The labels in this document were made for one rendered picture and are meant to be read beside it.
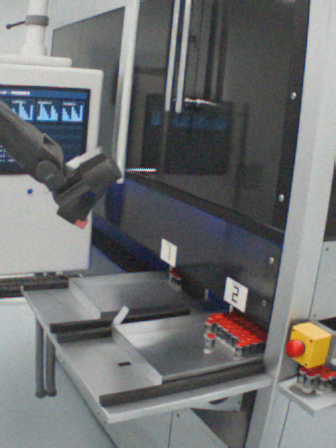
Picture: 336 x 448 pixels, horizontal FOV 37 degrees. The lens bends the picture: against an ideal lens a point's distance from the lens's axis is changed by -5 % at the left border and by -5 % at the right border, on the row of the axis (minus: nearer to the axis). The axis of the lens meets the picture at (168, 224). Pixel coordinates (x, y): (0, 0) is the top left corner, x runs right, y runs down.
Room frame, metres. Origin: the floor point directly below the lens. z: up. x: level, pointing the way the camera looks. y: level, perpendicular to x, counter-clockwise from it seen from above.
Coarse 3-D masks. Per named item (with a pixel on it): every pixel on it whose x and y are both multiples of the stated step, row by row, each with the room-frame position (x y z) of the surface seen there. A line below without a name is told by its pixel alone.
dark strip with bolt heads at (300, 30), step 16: (304, 0) 1.07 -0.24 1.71; (304, 16) 1.06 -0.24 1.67; (304, 32) 1.06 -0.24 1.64; (304, 48) 1.06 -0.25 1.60; (304, 64) 1.05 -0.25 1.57; (288, 96) 1.09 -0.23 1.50; (288, 112) 1.08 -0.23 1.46; (288, 128) 1.08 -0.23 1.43; (288, 144) 1.07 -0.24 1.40; (288, 160) 1.07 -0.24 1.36; (288, 176) 1.06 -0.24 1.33; (288, 192) 1.06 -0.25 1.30; (288, 208) 1.06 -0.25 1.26; (272, 224) 1.09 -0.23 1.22
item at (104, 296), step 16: (144, 272) 1.57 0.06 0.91; (160, 272) 1.59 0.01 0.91; (80, 288) 1.45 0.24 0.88; (96, 288) 1.47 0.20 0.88; (112, 288) 1.48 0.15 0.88; (128, 288) 1.49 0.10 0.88; (144, 288) 1.51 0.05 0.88; (160, 288) 1.52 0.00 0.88; (96, 304) 1.34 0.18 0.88; (112, 304) 1.36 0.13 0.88; (128, 304) 1.37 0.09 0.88; (144, 304) 1.38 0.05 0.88; (160, 304) 1.39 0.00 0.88; (176, 304) 1.33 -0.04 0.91; (192, 304) 1.36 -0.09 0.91; (208, 304) 1.38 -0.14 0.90
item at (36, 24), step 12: (36, 0) 1.77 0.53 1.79; (48, 0) 1.80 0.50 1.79; (36, 12) 1.77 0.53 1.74; (12, 24) 1.82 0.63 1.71; (24, 24) 1.79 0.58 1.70; (36, 24) 1.77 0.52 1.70; (48, 24) 1.81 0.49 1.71; (36, 36) 1.77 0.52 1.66; (24, 48) 1.76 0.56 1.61; (36, 48) 1.76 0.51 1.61
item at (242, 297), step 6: (228, 282) 1.19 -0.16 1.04; (234, 282) 1.17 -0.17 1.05; (228, 288) 1.19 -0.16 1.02; (234, 288) 1.17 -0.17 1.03; (240, 288) 1.15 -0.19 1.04; (228, 294) 1.19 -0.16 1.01; (240, 294) 1.15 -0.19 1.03; (246, 294) 1.13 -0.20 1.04; (228, 300) 1.18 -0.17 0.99; (240, 300) 1.14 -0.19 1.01; (246, 300) 1.13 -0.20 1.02; (234, 306) 1.16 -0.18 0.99; (240, 306) 1.14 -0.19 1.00
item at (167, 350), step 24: (216, 312) 1.30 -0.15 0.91; (120, 336) 1.10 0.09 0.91; (144, 336) 1.17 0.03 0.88; (168, 336) 1.18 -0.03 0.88; (192, 336) 1.20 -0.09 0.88; (144, 360) 0.99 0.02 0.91; (168, 360) 1.06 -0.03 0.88; (192, 360) 1.07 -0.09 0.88; (216, 360) 1.08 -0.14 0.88; (240, 360) 1.02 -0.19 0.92
